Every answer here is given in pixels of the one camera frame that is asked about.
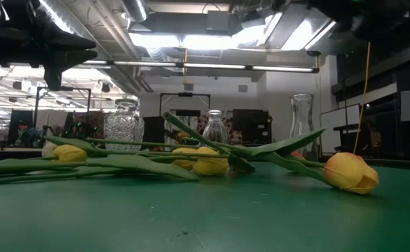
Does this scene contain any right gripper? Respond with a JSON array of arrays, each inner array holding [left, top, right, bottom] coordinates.
[[308, 0, 410, 42]]

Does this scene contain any yellow cable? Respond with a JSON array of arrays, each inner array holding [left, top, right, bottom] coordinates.
[[353, 41, 371, 155]]

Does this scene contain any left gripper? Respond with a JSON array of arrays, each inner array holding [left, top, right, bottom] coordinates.
[[0, 0, 98, 91]]

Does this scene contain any long ceiling light strip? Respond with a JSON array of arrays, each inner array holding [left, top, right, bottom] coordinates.
[[80, 59, 320, 74]]

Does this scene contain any tall slim glass vase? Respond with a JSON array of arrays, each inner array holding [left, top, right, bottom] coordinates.
[[288, 93, 320, 162]]

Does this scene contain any green table mat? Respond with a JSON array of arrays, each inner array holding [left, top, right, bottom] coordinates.
[[0, 155, 410, 252]]

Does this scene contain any cut crystal glass vase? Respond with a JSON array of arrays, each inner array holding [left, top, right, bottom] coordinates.
[[102, 98, 145, 153]]

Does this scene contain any black rig frame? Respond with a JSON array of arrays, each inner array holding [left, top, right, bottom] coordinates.
[[33, 86, 93, 141], [159, 92, 212, 118]]

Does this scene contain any small ribbed glass vase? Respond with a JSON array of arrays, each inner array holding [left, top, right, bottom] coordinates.
[[202, 109, 229, 144]]

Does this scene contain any orange yellow artificial tulip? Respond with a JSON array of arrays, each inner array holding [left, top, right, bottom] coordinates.
[[52, 143, 231, 164], [289, 149, 327, 168], [161, 111, 380, 195]]

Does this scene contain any grey ceiling box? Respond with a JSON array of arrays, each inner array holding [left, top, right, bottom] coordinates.
[[206, 10, 234, 36]]

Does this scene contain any whiteboard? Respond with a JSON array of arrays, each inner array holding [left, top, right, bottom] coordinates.
[[319, 104, 362, 155]]

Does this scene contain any black monitor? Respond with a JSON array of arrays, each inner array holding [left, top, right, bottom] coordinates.
[[7, 109, 34, 146], [231, 108, 273, 146], [139, 115, 166, 151]]

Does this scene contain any silver ceiling duct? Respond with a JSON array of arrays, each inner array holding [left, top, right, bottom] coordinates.
[[120, 0, 149, 22]]

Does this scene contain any white artificial tulip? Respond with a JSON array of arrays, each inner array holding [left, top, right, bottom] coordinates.
[[44, 135, 226, 157], [41, 141, 59, 159]]

